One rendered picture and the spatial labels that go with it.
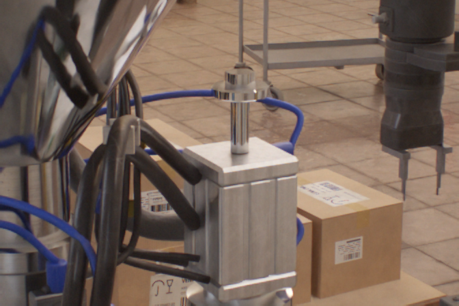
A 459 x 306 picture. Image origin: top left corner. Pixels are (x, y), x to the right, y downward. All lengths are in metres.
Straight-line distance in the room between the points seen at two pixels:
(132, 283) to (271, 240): 2.70
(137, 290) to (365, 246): 0.75
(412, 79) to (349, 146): 4.26
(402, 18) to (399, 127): 0.14
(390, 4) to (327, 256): 2.19
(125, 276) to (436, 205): 1.98
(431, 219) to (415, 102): 3.31
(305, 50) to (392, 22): 5.37
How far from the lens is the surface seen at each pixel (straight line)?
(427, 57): 1.47
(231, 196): 0.63
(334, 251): 3.65
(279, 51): 6.82
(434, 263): 4.40
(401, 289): 3.77
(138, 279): 3.34
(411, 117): 1.53
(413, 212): 4.91
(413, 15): 1.49
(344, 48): 6.94
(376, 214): 3.71
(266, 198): 0.64
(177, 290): 3.41
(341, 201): 3.74
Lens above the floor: 1.59
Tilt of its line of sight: 16 degrees down
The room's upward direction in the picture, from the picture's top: straight up
